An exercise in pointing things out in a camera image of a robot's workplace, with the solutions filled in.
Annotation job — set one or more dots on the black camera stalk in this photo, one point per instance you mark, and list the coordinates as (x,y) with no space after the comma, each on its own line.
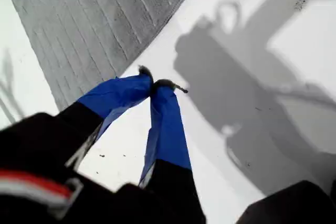
(288,205)

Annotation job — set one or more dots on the grey striped towel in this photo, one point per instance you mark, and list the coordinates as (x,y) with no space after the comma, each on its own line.
(92,24)

